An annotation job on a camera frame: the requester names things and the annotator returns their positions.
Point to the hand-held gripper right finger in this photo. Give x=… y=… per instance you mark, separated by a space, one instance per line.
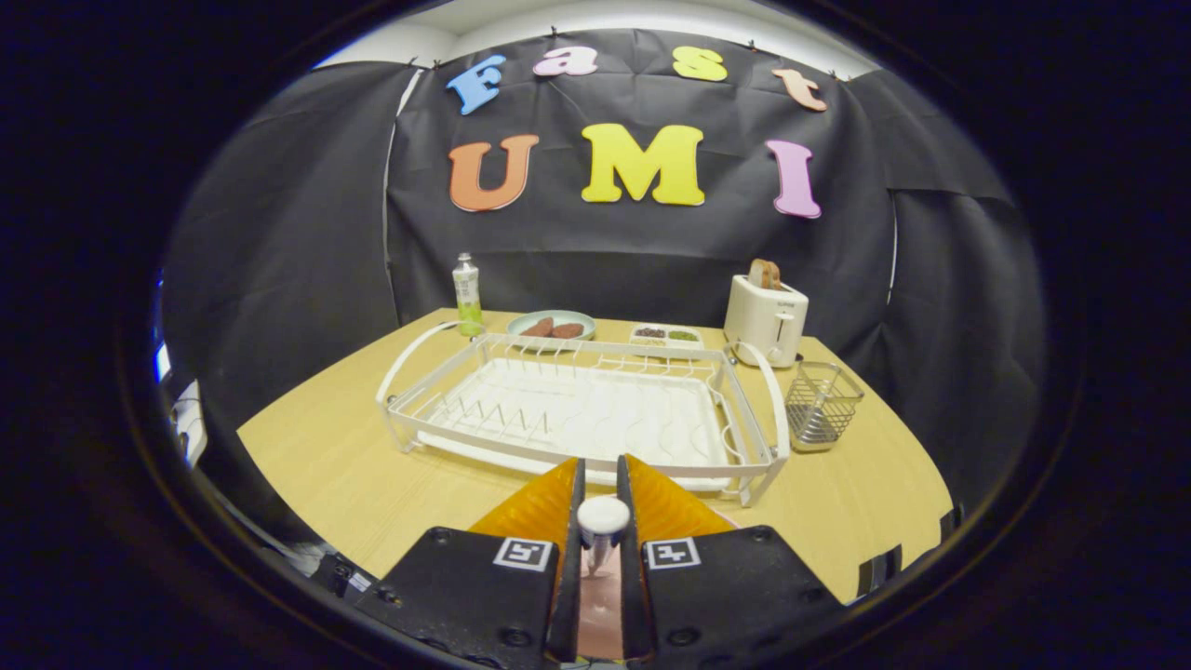
x=631 y=596

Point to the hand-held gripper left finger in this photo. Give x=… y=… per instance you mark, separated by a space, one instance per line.
x=568 y=596

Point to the pink plate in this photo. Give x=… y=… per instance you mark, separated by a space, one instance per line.
x=600 y=619

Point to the white divided seed dish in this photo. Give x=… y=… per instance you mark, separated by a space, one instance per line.
x=665 y=336

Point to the pale green plate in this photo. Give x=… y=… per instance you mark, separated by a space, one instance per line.
x=549 y=316

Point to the black table clamp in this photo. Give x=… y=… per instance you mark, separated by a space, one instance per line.
x=951 y=521
x=879 y=569

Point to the brown food piece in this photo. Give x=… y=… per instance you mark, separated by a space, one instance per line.
x=538 y=328
x=568 y=330

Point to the cream toaster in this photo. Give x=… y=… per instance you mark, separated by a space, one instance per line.
x=765 y=321

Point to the green drink bottle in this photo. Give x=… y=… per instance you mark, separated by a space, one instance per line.
x=467 y=293

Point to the brown bread slice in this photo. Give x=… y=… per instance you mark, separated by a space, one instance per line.
x=765 y=274

